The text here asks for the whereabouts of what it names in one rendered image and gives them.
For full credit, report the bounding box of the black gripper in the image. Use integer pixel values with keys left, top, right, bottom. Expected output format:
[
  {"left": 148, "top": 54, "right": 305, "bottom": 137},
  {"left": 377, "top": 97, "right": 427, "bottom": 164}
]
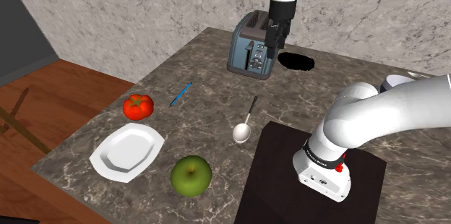
[{"left": 264, "top": 0, "right": 297, "bottom": 60}]

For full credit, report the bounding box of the blue-grey two-slot toaster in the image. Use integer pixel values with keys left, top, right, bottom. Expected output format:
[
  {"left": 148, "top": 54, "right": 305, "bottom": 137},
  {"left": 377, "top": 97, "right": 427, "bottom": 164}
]
[{"left": 225, "top": 9, "right": 283, "bottom": 81}]

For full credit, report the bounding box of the blue pen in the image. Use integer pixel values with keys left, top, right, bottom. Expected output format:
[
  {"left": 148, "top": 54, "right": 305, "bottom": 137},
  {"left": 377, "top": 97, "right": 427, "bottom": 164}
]
[{"left": 168, "top": 81, "right": 194, "bottom": 108}]

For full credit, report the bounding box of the silver cutlery piece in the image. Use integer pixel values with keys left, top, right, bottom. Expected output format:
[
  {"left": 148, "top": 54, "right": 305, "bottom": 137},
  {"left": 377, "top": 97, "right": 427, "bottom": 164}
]
[{"left": 406, "top": 70, "right": 431, "bottom": 79}]

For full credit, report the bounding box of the red tomato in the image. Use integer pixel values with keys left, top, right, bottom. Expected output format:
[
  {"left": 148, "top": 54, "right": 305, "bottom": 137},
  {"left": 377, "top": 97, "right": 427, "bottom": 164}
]
[{"left": 121, "top": 93, "right": 155, "bottom": 121}]

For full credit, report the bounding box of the green apple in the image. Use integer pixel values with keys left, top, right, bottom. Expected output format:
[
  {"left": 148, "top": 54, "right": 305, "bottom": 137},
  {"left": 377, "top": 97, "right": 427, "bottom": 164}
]
[{"left": 169, "top": 155, "right": 213, "bottom": 198}]

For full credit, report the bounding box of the white octagonal plate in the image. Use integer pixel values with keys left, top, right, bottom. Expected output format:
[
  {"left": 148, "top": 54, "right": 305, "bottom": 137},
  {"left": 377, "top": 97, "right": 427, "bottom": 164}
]
[{"left": 88, "top": 121, "right": 166, "bottom": 184}]

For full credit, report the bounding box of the white spoon with black handle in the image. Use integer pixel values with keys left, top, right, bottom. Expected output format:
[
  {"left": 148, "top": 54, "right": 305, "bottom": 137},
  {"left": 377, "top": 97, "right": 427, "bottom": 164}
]
[{"left": 232, "top": 95, "right": 259, "bottom": 145}]

